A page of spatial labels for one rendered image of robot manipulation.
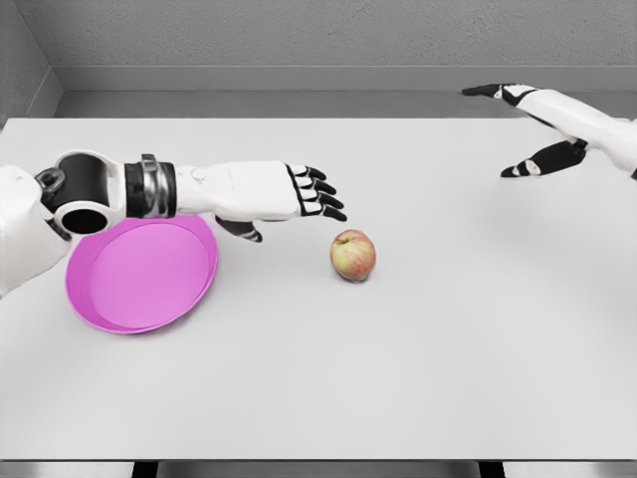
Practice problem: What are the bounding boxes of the red yellow apple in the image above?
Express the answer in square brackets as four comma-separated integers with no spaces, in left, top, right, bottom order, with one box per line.
[329,229,377,284]

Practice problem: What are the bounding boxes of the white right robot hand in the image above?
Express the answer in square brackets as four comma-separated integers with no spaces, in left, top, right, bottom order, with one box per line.
[461,83,629,179]

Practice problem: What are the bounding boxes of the pink round plate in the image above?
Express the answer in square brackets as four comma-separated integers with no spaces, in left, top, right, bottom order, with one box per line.
[65,211,220,336]

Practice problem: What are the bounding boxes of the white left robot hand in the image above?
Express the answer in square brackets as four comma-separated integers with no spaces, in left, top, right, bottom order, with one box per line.
[212,159,348,245]

